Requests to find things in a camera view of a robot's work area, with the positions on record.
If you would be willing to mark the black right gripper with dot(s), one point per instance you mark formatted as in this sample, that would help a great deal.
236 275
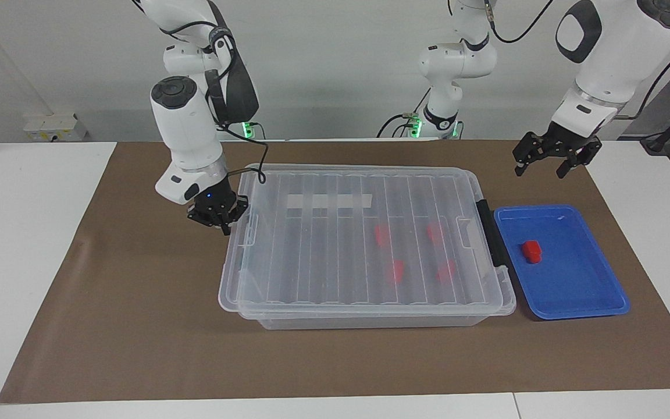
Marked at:
214 203

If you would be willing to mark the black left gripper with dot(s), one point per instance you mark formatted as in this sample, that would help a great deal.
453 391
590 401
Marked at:
565 139

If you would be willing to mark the red block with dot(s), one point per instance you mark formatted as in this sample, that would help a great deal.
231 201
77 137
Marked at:
396 272
434 234
446 271
531 250
382 234

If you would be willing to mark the clear plastic box lid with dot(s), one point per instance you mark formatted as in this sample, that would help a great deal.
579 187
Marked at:
341 262

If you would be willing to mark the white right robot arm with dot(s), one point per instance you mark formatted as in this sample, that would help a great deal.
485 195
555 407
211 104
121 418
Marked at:
186 134

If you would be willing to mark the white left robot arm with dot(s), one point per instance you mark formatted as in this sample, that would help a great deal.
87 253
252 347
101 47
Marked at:
620 52

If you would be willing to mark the blue plastic tray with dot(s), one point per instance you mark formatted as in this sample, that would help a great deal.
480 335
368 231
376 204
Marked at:
579 285

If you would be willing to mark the clear plastic storage box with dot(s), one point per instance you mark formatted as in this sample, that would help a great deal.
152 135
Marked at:
370 323

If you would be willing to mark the brown paper table mat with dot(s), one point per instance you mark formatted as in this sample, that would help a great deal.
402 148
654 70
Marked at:
137 361

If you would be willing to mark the white wall power outlet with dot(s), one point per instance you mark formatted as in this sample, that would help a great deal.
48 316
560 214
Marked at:
50 129

